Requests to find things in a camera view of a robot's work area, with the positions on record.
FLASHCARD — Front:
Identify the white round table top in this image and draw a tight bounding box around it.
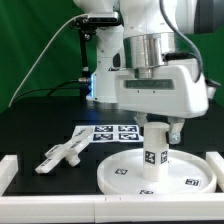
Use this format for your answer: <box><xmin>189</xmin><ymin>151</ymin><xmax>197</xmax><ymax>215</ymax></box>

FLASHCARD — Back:
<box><xmin>97</xmin><ymin>148</ymin><xmax>217</xmax><ymax>194</ymax></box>

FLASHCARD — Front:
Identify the white front fence bar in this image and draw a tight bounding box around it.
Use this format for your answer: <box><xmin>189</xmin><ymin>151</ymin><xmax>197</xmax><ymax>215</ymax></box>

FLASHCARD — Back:
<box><xmin>0</xmin><ymin>193</ymin><xmax>224</xmax><ymax>224</ymax></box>

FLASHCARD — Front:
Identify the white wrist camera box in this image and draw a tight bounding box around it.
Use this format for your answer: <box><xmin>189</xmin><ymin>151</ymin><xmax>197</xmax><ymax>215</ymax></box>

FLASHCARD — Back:
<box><xmin>205</xmin><ymin>79</ymin><xmax>221</xmax><ymax>100</ymax></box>

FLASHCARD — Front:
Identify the white cross table base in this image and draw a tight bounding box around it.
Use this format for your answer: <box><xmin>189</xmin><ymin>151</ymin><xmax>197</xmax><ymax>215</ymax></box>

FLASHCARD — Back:
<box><xmin>35</xmin><ymin>127</ymin><xmax>93</xmax><ymax>174</ymax></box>

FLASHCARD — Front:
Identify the green backdrop curtain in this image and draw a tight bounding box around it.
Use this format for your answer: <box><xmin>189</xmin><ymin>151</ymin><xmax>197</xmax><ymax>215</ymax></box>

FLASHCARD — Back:
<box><xmin>0</xmin><ymin>0</ymin><xmax>224</xmax><ymax>113</ymax></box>

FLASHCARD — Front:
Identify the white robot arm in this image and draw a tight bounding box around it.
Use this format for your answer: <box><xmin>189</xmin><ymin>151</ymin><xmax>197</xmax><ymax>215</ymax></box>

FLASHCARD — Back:
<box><xmin>73</xmin><ymin>0</ymin><xmax>224</xmax><ymax>144</ymax></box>

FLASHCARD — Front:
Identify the black camera on stand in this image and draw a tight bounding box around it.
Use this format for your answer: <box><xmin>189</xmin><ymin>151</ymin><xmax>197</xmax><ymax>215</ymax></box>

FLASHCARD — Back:
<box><xmin>69</xmin><ymin>12</ymin><xmax>121</xmax><ymax>96</ymax></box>

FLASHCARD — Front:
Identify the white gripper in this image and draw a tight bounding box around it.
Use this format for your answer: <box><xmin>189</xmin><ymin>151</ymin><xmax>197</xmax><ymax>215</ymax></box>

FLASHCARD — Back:
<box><xmin>115</xmin><ymin>63</ymin><xmax>208</xmax><ymax>144</ymax></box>

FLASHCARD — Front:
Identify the white left fence bar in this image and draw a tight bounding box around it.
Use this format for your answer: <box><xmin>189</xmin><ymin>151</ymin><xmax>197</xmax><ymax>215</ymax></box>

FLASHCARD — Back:
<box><xmin>0</xmin><ymin>155</ymin><xmax>18</xmax><ymax>197</ymax></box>

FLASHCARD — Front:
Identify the white camera cable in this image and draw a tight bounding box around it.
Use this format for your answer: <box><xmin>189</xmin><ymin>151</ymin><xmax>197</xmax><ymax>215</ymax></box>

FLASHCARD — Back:
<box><xmin>8</xmin><ymin>13</ymin><xmax>88</xmax><ymax>107</ymax></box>

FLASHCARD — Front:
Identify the marker tag sheet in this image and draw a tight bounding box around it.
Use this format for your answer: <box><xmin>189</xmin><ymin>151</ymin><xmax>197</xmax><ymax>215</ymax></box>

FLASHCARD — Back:
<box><xmin>73</xmin><ymin>124</ymin><xmax>145</xmax><ymax>143</ymax></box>

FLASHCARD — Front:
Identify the white right fence bar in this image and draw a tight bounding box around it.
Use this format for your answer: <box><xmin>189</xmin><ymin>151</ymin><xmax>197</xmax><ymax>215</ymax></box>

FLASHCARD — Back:
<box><xmin>206</xmin><ymin>152</ymin><xmax>224</xmax><ymax>193</ymax></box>

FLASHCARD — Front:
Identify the white fence bar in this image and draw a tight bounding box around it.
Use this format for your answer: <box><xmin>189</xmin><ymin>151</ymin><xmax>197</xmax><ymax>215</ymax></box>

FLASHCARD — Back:
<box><xmin>0</xmin><ymin>193</ymin><xmax>224</xmax><ymax>224</ymax></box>
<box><xmin>0</xmin><ymin>155</ymin><xmax>18</xmax><ymax>197</ymax></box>
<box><xmin>206</xmin><ymin>152</ymin><xmax>224</xmax><ymax>193</ymax></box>

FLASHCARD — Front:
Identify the black cable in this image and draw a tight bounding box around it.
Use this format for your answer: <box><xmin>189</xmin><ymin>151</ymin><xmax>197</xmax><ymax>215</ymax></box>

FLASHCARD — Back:
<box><xmin>13</xmin><ymin>79</ymin><xmax>88</xmax><ymax>103</ymax></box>

